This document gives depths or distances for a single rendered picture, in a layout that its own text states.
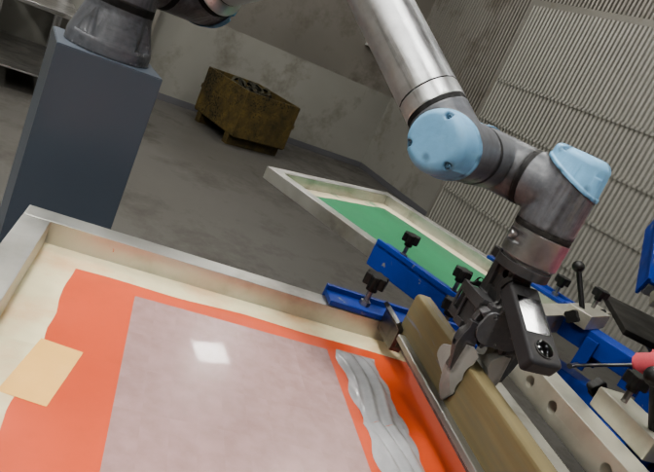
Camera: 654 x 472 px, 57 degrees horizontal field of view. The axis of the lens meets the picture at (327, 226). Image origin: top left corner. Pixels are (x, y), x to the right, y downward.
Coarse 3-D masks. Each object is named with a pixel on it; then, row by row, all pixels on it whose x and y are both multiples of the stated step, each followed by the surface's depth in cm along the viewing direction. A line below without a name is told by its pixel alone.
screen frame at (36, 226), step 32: (32, 224) 84; (64, 224) 88; (0, 256) 73; (32, 256) 80; (96, 256) 91; (128, 256) 92; (160, 256) 93; (192, 256) 97; (0, 288) 67; (224, 288) 97; (256, 288) 98; (288, 288) 101; (320, 320) 102; (352, 320) 103; (544, 448) 87
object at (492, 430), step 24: (408, 312) 99; (432, 312) 93; (408, 336) 96; (432, 336) 90; (432, 360) 88; (480, 384) 76; (456, 408) 79; (480, 408) 75; (504, 408) 72; (480, 432) 73; (504, 432) 69; (528, 432) 69; (480, 456) 72; (504, 456) 68; (528, 456) 65
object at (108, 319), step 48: (96, 288) 83; (144, 288) 88; (48, 336) 69; (96, 336) 73; (144, 336) 77; (192, 336) 82; (240, 336) 87; (288, 336) 93; (240, 384) 76; (288, 384) 80; (336, 384) 86; (432, 432) 85
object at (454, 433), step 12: (408, 348) 93; (408, 360) 91; (420, 372) 87; (432, 384) 85; (432, 396) 82; (444, 408) 80; (444, 420) 78; (456, 432) 76; (456, 444) 74; (468, 456) 72; (468, 468) 71; (480, 468) 70
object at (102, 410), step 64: (64, 384) 63; (128, 384) 67; (192, 384) 72; (0, 448) 52; (64, 448) 55; (128, 448) 58; (192, 448) 62; (256, 448) 66; (320, 448) 71; (448, 448) 83
